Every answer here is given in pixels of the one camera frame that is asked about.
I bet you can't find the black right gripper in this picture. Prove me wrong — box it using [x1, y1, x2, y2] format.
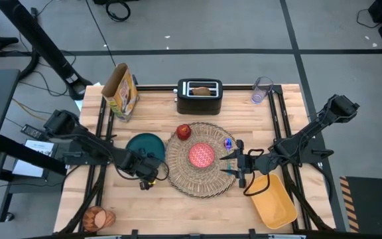
[219, 139, 259, 189]

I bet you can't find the iridescent purple spoon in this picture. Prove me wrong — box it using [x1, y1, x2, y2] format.
[224, 137, 233, 177]

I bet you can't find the teal round plate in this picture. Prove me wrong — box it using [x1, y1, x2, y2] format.
[125, 133, 166, 167]

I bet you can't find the red patterned bowl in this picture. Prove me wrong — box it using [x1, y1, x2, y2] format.
[188, 142, 216, 169]

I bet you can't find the red apple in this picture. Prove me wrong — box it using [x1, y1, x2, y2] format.
[176, 123, 192, 141]

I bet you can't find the yellow plastic bin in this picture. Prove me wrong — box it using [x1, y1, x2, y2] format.
[249, 173, 298, 230]

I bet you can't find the orange patterned tumbler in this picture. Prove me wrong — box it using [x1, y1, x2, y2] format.
[82, 206, 117, 233]

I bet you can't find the cardboard cereal box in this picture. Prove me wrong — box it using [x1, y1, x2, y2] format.
[101, 62, 139, 123]

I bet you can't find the brown toast slice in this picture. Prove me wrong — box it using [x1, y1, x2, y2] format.
[191, 86, 212, 97]

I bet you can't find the round wicker placemat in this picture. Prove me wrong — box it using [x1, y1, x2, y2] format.
[164, 121, 241, 199]

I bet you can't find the black two-slot toaster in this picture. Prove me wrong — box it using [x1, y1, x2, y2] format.
[176, 78, 224, 116]

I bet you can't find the clear plastic cup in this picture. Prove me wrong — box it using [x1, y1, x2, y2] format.
[251, 76, 275, 105]

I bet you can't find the white printed paper sheet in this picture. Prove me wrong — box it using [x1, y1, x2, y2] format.
[24, 139, 55, 157]

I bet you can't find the white plain paper sheet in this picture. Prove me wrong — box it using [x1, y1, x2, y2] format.
[11, 159, 45, 179]

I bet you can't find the black power adapter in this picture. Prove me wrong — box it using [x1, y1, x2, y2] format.
[21, 123, 46, 141]

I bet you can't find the black mat with hazard stripes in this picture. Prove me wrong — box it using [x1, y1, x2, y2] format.
[339, 175, 382, 233]

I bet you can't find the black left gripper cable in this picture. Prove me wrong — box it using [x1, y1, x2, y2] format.
[147, 151, 170, 182]

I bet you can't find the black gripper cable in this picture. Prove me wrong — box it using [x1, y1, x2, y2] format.
[243, 148, 272, 197]
[147, 151, 170, 182]

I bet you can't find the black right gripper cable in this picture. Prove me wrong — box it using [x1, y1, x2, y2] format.
[243, 148, 272, 197]

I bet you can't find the long black floor cable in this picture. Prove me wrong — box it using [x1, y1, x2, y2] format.
[84, 0, 117, 68]

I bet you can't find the black corrugated hose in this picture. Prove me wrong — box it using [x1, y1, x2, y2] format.
[0, 32, 41, 80]

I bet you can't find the coiled black cable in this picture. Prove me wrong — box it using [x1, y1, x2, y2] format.
[105, 0, 131, 23]

